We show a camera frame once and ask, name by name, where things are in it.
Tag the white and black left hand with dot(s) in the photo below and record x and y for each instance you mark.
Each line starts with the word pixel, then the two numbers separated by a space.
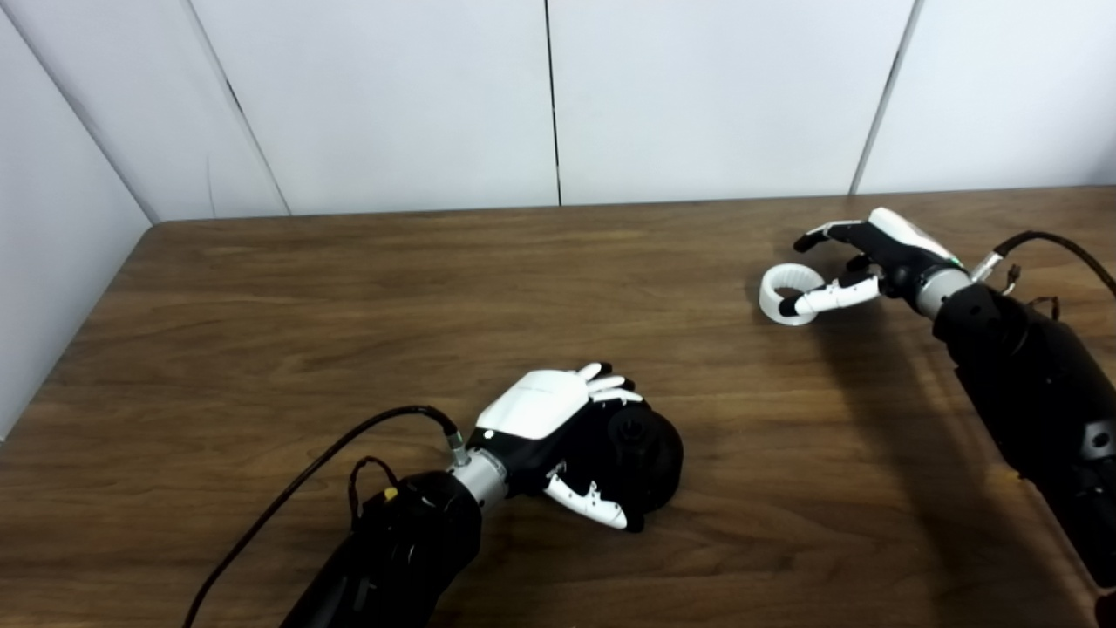
pixel 536 406

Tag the round black part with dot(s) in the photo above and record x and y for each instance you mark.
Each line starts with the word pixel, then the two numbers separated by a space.
pixel 649 462

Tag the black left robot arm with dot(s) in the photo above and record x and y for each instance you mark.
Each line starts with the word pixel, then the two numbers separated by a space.
pixel 401 549

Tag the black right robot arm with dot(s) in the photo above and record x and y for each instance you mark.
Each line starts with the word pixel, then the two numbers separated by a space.
pixel 1037 392

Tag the white and black right hand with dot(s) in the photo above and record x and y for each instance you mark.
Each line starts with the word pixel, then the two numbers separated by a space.
pixel 902 249

